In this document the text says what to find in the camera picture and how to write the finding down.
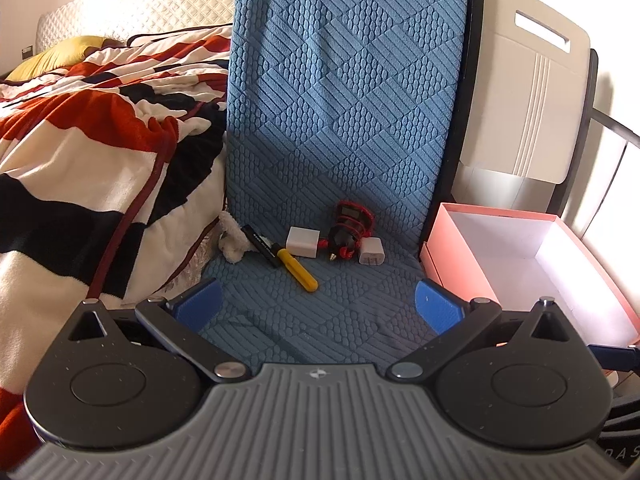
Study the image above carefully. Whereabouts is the small white plug adapter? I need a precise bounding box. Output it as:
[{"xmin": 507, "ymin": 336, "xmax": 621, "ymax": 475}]
[{"xmin": 358, "ymin": 237, "xmax": 385, "ymax": 266}]

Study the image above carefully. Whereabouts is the yellow-handled screwdriver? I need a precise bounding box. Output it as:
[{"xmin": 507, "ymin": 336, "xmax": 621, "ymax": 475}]
[{"xmin": 277, "ymin": 248, "xmax": 319, "ymax": 292}]

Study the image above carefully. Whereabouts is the white fluffy plush item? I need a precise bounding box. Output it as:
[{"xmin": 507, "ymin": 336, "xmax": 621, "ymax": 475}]
[{"xmin": 218, "ymin": 210, "xmax": 255, "ymax": 264}]

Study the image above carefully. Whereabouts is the yellow pillow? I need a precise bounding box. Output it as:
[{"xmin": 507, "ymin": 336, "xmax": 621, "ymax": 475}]
[{"xmin": 3, "ymin": 36, "xmax": 124, "ymax": 82}]

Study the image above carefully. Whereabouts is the white quilted headboard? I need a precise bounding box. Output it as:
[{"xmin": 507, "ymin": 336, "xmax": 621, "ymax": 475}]
[{"xmin": 35, "ymin": 0, "xmax": 234, "ymax": 53}]

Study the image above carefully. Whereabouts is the white charger block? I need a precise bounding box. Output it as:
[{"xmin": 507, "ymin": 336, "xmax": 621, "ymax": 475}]
[{"xmin": 285, "ymin": 226, "xmax": 320, "ymax": 258}]

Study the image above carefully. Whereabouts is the pink open cardboard box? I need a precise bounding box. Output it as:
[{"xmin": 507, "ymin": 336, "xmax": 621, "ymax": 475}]
[{"xmin": 420, "ymin": 203, "xmax": 639, "ymax": 347}]

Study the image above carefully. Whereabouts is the striped red white black blanket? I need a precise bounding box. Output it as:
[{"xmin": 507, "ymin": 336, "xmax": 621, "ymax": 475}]
[{"xmin": 1, "ymin": 26, "xmax": 231, "ymax": 469}]

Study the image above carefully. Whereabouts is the blue textured chair cover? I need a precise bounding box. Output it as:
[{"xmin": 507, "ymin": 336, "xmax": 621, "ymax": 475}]
[{"xmin": 203, "ymin": 0, "xmax": 468, "ymax": 370}]

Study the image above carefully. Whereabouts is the red black cable gadget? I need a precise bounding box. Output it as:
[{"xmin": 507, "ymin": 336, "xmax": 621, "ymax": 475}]
[{"xmin": 318, "ymin": 200, "xmax": 374, "ymax": 261}]

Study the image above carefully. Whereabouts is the black metal rail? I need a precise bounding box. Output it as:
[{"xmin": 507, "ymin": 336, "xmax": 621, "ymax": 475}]
[{"xmin": 591, "ymin": 108, "xmax": 640, "ymax": 148}]

